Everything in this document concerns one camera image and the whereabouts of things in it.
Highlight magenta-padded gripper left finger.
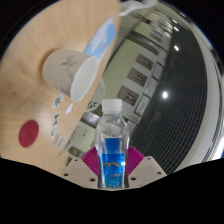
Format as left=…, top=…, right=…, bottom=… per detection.
left=62, top=148, right=101, bottom=190

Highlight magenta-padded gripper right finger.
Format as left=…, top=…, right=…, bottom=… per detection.
left=124, top=144, right=168, bottom=190

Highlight clear blue-labelled water bottle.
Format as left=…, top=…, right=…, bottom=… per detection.
left=94, top=98, right=132, bottom=190

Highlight flat round red coaster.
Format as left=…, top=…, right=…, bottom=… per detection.
left=18, top=119, right=40, bottom=148

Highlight white patterned round disc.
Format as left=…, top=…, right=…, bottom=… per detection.
left=87, top=78, right=107, bottom=113

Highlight ceiling lights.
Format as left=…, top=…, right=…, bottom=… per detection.
left=161, top=18, right=183, bottom=101

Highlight beige printed paper cup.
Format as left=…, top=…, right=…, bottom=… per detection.
left=41, top=48, right=100, bottom=103

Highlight blue and white flat card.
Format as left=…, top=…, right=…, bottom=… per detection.
left=83, top=17, right=116, bottom=61

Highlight dark wall frames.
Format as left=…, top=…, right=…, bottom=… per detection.
left=116, top=53, right=156, bottom=108

